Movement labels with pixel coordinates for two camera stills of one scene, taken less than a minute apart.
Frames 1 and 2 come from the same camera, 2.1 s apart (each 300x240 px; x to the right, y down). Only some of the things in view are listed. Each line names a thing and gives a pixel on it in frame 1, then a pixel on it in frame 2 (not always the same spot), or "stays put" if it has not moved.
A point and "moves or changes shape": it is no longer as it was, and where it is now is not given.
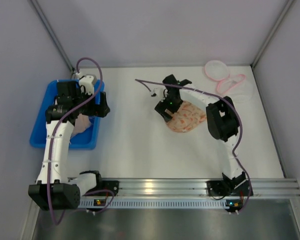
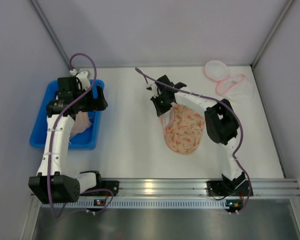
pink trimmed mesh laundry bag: (235, 87) stays put
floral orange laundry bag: (188, 117) moves or changes shape
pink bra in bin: (82, 122) stays put
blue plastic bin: (88, 139) stays put
